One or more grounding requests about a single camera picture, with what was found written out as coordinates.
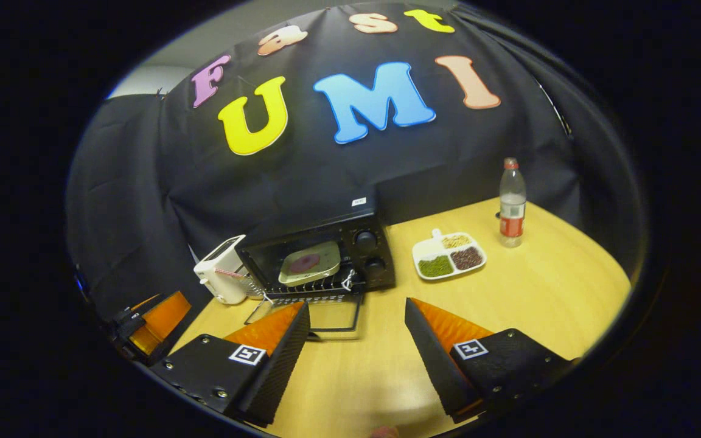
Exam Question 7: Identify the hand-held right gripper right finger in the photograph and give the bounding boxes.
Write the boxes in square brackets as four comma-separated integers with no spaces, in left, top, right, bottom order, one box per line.
[404,297,573,425]

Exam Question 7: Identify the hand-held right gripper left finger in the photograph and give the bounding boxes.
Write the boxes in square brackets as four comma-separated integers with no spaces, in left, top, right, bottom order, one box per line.
[150,301,312,426]

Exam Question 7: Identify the pink ham slice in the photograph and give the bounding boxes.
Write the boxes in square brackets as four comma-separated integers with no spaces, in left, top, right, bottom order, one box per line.
[290,254,321,274]

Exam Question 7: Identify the cream square plate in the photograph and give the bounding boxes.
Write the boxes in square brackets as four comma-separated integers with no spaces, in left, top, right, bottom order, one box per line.
[277,240,342,288]

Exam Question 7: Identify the black electric oven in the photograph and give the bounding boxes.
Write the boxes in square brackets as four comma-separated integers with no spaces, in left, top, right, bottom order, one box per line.
[235,195,397,335]

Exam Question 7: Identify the white toaster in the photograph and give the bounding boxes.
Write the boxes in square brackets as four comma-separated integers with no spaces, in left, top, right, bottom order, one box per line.
[194,235,254,305]

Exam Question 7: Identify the white divided dish with beans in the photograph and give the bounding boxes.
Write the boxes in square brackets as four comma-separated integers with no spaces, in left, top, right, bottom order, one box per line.
[412,229,487,281]

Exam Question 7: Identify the clear bottle with red label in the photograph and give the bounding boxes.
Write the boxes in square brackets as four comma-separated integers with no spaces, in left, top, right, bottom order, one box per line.
[499,158,527,248]

